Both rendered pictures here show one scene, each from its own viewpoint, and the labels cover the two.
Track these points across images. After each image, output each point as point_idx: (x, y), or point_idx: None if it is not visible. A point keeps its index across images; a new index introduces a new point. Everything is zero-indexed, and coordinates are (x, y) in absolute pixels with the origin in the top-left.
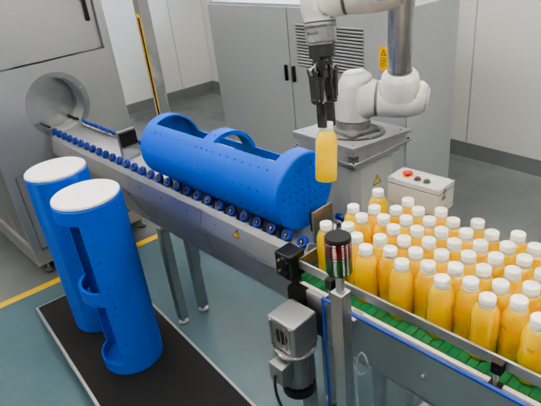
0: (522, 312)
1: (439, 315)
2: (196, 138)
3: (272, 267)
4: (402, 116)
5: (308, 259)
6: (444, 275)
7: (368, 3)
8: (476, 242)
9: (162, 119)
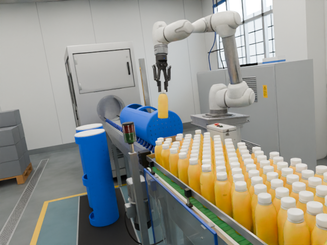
0: None
1: (180, 173)
2: (134, 110)
3: None
4: (239, 106)
5: (153, 157)
6: (185, 152)
7: (172, 34)
8: (215, 145)
9: (130, 105)
